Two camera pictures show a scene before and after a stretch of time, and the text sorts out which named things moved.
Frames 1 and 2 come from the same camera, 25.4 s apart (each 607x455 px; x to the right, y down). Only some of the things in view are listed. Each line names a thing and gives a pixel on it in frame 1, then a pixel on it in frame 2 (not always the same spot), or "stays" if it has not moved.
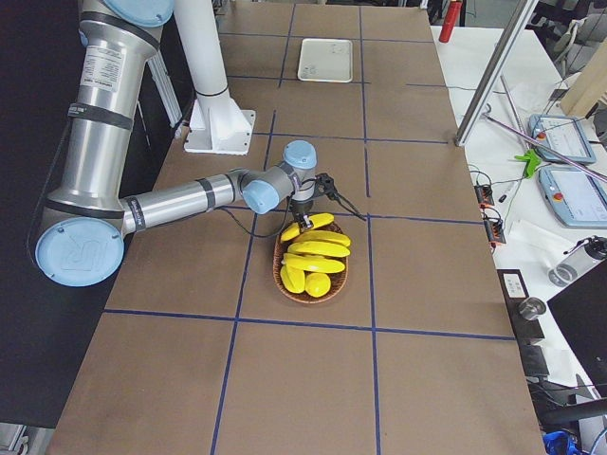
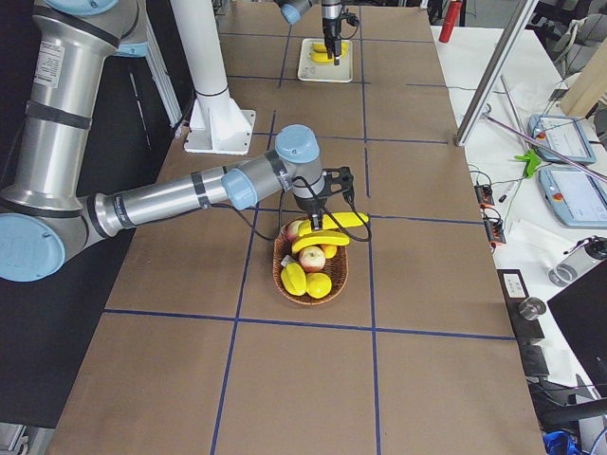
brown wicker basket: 338,280 stays
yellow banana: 320,220 → 320,46
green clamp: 533,162 stays
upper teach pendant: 563,135 stays
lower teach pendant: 578,198 stays
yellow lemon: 317,284 stays
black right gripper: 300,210 → 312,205
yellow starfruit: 293,279 stays
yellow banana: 326,235 → 321,57
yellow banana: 313,263 → 319,238
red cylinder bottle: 450,21 stays
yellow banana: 319,247 → 342,219
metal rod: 547,147 stays
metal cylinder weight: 530,307 stays
